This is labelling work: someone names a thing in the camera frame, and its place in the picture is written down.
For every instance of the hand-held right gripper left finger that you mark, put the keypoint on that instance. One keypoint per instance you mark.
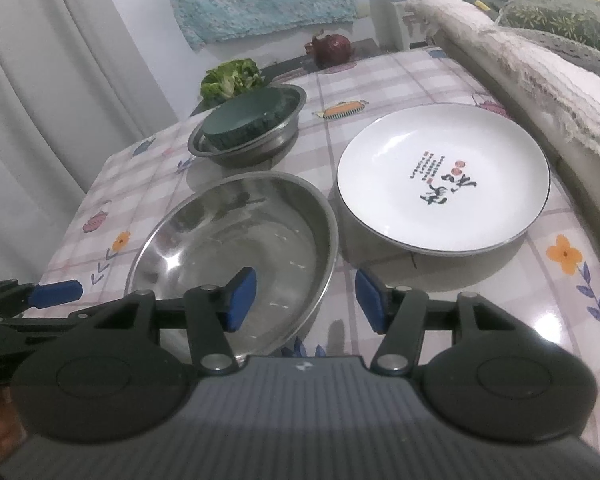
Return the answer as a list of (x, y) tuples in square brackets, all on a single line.
[(240, 302)]

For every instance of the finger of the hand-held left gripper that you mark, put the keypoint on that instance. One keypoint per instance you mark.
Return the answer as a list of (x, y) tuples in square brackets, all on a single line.
[(15, 335), (55, 293)]

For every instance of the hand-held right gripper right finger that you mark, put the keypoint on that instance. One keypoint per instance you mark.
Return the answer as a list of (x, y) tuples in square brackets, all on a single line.
[(370, 302)]

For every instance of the large steel plate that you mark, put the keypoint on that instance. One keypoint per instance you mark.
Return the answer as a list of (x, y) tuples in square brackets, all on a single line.
[(220, 240)]

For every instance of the white ceramic plate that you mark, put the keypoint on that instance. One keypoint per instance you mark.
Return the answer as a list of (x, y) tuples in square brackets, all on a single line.
[(430, 160)]

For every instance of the steel bowl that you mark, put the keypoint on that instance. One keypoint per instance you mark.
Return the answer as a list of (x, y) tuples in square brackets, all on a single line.
[(275, 132)]

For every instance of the green ceramic bowl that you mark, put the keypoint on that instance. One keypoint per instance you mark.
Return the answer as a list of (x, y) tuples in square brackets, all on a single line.
[(242, 117)]

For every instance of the white curtain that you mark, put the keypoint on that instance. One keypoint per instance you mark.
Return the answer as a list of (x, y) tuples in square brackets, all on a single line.
[(45, 85)]

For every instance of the napa cabbage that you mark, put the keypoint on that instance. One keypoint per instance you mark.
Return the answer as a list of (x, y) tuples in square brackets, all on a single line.
[(232, 80)]

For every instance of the cream sofa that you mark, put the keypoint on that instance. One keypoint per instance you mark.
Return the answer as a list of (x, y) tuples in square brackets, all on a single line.
[(580, 185)]

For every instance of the white water dispenser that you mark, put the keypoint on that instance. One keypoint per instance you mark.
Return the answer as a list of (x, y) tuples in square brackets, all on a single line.
[(405, 22)]

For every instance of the green patterned cushion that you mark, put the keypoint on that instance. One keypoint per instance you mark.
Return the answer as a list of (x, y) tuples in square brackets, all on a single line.
[(555, 15)]

